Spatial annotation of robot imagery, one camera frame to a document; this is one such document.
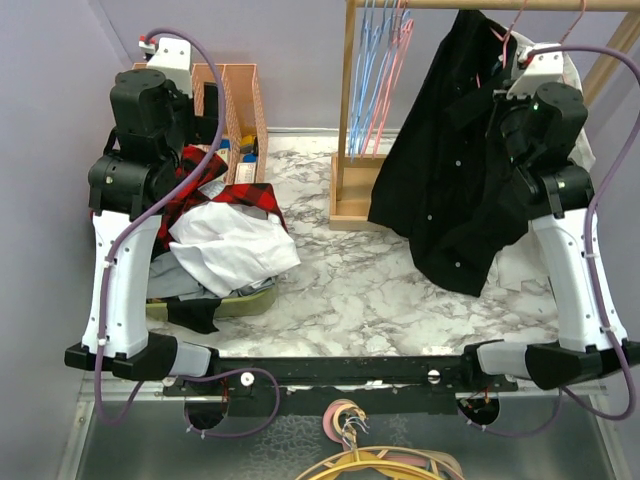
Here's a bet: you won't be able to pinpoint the pink wire hanger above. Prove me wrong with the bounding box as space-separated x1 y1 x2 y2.
474 0 528 89

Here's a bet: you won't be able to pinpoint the red black plaid shirt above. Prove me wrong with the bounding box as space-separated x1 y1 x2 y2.
151 154 287 259

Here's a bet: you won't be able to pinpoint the pink hanger bundle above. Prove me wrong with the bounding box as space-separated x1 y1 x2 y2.
360 1 414 155

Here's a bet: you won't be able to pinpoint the boxes in organizer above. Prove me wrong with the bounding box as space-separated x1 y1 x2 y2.
217 135 264 185

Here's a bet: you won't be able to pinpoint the pink hanger holding shirt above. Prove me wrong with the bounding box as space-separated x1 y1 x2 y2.
557 0 587 44

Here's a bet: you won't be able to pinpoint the black button shirt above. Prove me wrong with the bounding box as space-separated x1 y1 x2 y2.
368 10 528 297

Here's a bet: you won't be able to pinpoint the black mounting rail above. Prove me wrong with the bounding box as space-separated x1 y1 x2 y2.
163 355 518 417

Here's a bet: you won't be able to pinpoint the pink hanger pile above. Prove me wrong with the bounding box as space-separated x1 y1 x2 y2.
322 399 464 479

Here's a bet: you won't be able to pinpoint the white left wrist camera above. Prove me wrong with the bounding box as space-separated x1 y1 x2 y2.
139 36 193 98

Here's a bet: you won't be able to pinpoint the wooden clothes rack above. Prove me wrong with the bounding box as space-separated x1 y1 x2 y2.
329 1 639 231

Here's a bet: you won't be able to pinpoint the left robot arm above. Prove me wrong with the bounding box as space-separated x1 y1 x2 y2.
64 68 221 395

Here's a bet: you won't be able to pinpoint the green laundry basket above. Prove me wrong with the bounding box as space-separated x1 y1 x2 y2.
146 284 278 321

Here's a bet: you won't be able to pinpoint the white crumpled shirt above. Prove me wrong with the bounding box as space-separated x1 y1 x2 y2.
147 202 300 300

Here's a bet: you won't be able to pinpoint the yellow hanger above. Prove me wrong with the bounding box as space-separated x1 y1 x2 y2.
297 441 438 479

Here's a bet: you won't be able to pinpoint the white hanging shirt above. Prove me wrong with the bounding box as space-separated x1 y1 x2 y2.
489 31 596 292

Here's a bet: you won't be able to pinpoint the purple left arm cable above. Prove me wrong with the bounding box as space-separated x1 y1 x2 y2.
93 28 281 440

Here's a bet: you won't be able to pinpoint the blue hanger bundle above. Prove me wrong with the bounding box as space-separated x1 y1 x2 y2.
347 1 399 162

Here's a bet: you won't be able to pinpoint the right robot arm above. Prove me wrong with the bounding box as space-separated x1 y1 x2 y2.
459 82 639 391

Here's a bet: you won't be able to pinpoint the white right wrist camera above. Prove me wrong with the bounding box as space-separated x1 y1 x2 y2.
506 43 564 100

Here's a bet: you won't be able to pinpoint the peach file organizer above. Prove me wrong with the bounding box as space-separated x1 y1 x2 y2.
130 62 269 194

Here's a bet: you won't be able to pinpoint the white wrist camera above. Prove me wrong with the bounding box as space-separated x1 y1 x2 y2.
506 43 564 100
139 36 193 98

